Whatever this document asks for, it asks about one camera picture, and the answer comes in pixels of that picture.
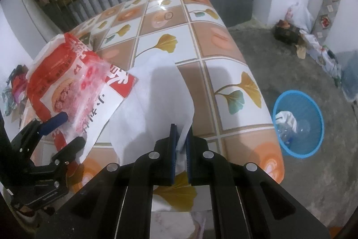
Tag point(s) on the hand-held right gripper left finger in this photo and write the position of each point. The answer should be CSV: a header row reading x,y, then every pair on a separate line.
x,y
173,155

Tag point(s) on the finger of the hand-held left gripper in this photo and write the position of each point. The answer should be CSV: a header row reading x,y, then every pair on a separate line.
x,y
54,120
70,148

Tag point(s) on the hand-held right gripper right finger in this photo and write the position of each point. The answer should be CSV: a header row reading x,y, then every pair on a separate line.
x,y
189,157

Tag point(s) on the red and white food bag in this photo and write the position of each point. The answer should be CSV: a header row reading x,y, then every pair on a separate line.
x,y
56,82

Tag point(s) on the white tissue sheet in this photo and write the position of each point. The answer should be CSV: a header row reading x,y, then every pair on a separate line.
x,y
156,104

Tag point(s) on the blue plastic basket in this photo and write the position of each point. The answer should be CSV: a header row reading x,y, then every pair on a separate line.
x,y
310,143

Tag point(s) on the clear red-print plastic bag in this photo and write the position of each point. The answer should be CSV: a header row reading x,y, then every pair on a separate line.
x,y
89,82

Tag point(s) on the colourful packets pile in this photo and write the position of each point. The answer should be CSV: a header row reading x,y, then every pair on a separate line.
x,y
14,87

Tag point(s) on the ginkgo-print tablecloth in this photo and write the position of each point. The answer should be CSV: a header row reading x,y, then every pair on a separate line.
x,y
223,59

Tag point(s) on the white crumpled wrapper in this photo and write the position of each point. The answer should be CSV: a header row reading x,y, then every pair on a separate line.
x,y
285,117

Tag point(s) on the grey cabinet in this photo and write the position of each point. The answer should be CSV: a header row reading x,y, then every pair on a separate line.
x,y
223,1

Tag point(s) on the printed cloth bundle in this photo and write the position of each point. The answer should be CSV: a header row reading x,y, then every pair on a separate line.
x,y
321,51

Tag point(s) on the translucent plastic bag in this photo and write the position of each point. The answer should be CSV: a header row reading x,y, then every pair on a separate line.
x,y
296,15

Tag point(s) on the blue-grey bag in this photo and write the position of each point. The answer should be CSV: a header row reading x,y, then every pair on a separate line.
x,y
349,73

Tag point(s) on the patterned folding board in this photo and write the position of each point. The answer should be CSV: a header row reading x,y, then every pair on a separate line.
x,y
327,3

